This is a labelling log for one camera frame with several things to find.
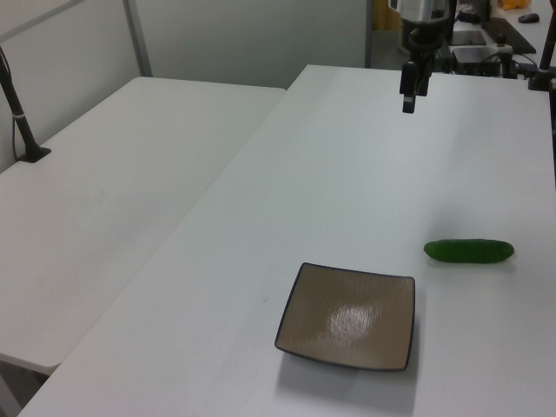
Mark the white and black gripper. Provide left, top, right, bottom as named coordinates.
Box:
left=388, top=0, right=453, bottom=115

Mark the green cucumber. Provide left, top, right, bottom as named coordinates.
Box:
left=423, top=238, right=515, bottom=265

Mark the square brown ceramic plate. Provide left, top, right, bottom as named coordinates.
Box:
left=274, top=261, right=417, bottom=374

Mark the silver metal box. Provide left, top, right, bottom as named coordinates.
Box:
left=450, top=30, right=506, bottom=69

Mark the brown cardboard panel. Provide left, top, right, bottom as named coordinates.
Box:
left=372, top=0, right=401, bottom=31

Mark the white side table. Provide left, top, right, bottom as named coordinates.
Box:
left=0, top=76, right=288, bottom=377

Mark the black camera stand with clamp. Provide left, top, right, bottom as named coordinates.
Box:
left=526, top=30, right=556, bottom=93

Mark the grey partition post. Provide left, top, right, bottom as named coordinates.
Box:
left=122, top=0, right=154, bottom=80

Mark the black camera stand pole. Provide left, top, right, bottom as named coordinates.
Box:
left=0, top=45, right=52, bottom=164

